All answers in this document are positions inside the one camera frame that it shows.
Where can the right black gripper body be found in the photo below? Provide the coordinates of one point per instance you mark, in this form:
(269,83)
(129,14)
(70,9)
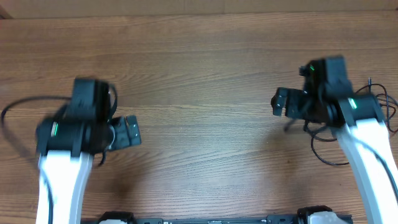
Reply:
(299,106)

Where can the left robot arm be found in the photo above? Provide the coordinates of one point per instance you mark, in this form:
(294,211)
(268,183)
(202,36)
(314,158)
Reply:
(68,142)

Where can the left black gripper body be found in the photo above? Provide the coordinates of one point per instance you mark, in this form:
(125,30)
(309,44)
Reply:
(122,139)

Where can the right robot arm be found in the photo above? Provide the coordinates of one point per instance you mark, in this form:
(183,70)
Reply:
(358,121)

